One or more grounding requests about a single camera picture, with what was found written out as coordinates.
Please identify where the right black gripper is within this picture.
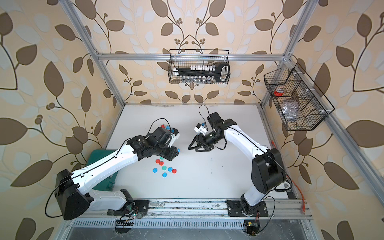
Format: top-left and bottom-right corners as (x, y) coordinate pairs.
(189, 131), (223, 151)

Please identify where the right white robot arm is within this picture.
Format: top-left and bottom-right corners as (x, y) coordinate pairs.
(188, 112), (287, 212)

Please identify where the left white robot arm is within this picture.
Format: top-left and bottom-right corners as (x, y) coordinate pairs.
(54, 127), (180, 221)

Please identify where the green plastic tool case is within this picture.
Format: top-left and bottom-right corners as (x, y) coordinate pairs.
(86, 149), (119, 192)

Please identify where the clear plastic bag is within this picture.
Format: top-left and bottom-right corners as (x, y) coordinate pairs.
(282, 100), (303, 121)

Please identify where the small circuit board right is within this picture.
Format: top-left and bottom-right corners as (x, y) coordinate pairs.
(244, 220), (260, 237)

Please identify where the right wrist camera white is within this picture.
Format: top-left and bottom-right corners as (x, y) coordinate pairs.
(194, 124), (208, 136)

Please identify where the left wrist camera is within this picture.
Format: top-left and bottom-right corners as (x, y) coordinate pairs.
(168, 128), (180, 148)

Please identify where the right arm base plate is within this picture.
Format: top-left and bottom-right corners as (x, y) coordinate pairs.
(226, 200), (269, 218)

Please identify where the socket rail tool black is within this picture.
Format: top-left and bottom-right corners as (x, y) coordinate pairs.
(169, 63), (231, 84)

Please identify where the black wire basket back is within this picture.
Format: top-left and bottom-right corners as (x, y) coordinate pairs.
(168, 49), (231, 85)

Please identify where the black wire basket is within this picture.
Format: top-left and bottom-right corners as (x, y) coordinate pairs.
(264, 63), (335, 131)
(168, 49), (231, 85)

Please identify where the black wire basket right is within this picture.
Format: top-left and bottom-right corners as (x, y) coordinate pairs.
(264, 63), (335, 131)

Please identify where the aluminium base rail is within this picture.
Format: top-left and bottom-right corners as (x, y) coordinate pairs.
(140, 197), (313, 220)

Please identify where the orange cable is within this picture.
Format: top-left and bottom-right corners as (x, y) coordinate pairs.
(269, 140), (307, 214)

